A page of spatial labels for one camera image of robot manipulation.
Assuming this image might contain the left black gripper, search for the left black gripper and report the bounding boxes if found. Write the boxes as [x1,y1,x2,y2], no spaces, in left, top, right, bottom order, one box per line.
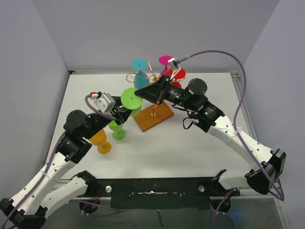
[83,96,136,140]

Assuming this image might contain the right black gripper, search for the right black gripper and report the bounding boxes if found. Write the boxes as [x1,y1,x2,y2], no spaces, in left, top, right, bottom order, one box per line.
[134,74,196,111]

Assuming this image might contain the green wine glass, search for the green wine glass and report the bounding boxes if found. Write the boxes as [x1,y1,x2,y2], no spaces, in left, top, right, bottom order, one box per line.
[108,121,126,140]
[121,88,143,117]

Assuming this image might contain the blue wine glass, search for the blue wine glass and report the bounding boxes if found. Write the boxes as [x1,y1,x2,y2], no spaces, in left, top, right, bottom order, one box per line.
[131,58,150,89]

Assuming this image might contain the red wine glass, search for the red wine glass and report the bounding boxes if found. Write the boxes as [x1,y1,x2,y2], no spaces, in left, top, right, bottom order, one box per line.
[165,69,186,88]

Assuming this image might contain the magenta wine glass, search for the magenta wine glass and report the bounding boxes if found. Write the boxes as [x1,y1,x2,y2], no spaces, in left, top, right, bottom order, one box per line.
[159,55,172,75]

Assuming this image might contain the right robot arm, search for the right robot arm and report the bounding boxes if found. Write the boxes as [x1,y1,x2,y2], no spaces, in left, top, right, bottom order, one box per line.
[135,75,286,195]

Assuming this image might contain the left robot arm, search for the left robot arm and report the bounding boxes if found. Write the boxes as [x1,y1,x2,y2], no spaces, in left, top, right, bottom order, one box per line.
[0,93,132,229]

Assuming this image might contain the wooden rack base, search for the wooden rack base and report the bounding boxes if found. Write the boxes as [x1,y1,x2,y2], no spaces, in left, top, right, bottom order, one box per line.
[134,103,174,132]

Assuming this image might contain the orange wine glass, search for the orange wine glass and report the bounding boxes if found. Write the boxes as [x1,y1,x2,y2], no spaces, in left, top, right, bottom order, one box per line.
[89,129,112,154]

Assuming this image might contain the gold wire glass rack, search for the gold wire glass rack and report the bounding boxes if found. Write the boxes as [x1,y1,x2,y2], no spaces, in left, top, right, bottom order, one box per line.
[126,60,158,84]

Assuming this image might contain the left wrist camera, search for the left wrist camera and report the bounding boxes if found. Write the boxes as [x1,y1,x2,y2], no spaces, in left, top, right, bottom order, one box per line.
[91,92,116,114]

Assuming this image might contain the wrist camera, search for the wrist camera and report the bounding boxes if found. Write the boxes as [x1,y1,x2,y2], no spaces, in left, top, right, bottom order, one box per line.
[168,58,182,81]
[91,92,116,114]

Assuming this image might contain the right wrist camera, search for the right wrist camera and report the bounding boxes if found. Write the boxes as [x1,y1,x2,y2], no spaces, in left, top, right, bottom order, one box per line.
[168,58,182,81]

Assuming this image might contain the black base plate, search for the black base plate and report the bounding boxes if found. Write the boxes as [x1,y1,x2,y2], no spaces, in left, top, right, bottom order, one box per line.
[82,177,227,209]

